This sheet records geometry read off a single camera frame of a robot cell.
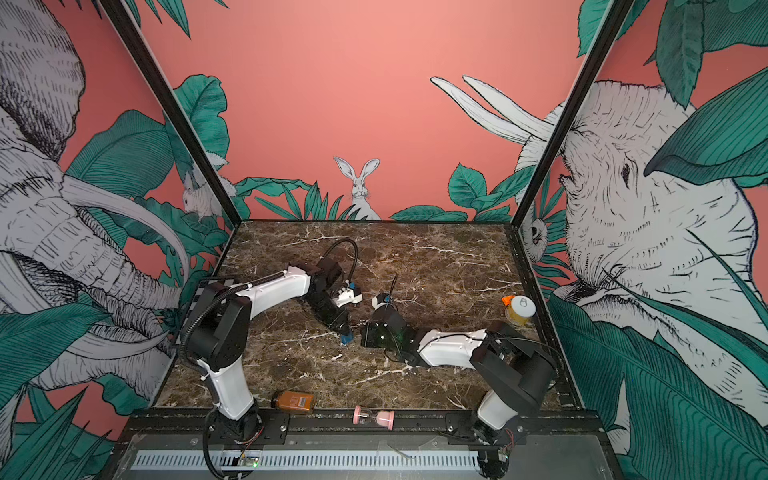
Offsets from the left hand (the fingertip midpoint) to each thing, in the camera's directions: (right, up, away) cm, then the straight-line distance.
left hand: (347, 327), depth 86 cm
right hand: (+3, 0, -2) cm, 3 cm away
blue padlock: (0, -4, 0) cm, 4 cm away
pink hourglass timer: (+11, -20, -12) cm, 26 cm away
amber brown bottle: (-12, -16, -11) cm, 23 cm away
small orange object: (+51, +6, +10) cm, 52 cm away
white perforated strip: (-8, -28, -16) cm, 33 cm away
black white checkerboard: (-50, +12, +12) cm, 53 cm away
